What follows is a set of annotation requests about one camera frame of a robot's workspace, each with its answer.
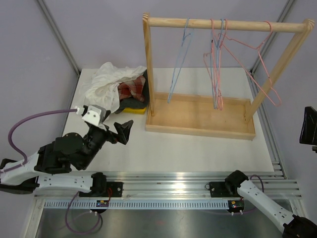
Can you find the aluminium mounting rail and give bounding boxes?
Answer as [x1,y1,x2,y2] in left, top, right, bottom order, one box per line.
[24,146,308,238]

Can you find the grey polka dot skirt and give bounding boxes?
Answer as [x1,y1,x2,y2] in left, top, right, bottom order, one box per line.
[115,70,150,114]

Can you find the red plaid skirt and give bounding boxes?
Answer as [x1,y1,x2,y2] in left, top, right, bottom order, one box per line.
[118,76,146,102]

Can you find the aluminium frame post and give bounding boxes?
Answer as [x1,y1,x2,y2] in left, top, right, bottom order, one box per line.
[35,0,81,78]
[250,0,297,75]

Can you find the yellow plastic tray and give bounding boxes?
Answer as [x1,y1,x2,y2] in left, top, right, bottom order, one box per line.
[122,108,147,115]

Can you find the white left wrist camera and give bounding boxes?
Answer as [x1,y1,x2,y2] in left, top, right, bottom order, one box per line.
[74,105,111,130]

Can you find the wooden clothes rack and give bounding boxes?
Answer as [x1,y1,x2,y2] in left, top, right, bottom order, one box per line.
[143,13,315,140]

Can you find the white ruffled skirt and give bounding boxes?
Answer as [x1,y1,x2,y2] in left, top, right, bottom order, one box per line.
[83,62,146,113]

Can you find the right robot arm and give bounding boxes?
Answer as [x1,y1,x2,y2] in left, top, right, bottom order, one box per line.
[205,170,317,238]

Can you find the pink wire hanger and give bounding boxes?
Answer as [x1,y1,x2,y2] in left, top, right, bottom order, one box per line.
[203,18,223,111]
[212,19,226,111]
[222,20,282,107]

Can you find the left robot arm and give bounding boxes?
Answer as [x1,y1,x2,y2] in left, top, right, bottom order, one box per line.
[0,120,133,197]

